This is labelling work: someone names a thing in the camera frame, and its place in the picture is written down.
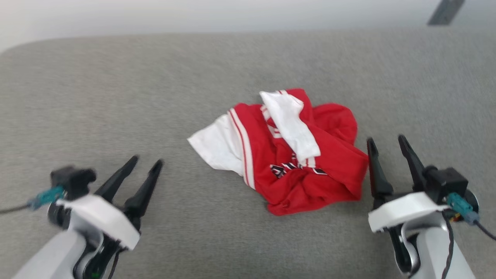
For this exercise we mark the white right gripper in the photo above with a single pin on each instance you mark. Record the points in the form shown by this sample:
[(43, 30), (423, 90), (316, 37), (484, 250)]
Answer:
[(407, 209)]

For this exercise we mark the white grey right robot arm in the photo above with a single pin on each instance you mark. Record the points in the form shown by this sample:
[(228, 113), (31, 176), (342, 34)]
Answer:
[(434, 252)]

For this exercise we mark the teal right camera connector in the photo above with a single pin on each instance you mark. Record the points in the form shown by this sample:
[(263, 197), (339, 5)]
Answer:
[(461, 207)]

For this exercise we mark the red and white garment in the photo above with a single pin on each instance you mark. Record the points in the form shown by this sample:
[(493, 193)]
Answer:
[(333, 155)]

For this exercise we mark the teal camera connector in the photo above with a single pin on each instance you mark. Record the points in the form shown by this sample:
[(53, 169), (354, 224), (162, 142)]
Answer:
[(461, 207), (46, 196)]

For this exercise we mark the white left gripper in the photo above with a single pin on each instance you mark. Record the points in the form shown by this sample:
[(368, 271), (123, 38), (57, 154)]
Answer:
[(100, 217)]

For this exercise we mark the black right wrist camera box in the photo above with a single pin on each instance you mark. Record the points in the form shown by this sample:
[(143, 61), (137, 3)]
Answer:
[(447, 182)]

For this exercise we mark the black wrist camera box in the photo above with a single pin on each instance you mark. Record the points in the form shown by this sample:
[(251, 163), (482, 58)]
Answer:
[(71, 180), (447, 182)]

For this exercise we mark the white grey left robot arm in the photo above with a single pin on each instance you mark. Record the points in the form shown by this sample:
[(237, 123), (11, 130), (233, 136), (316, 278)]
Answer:
[(54, 255)]

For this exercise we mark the teal left camera connector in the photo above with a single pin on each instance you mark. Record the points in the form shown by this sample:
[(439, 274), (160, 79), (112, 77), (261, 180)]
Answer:
[(46, 196)]

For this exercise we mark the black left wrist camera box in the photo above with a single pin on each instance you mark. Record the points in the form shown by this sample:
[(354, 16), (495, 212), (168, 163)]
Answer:
[(71, 180)]

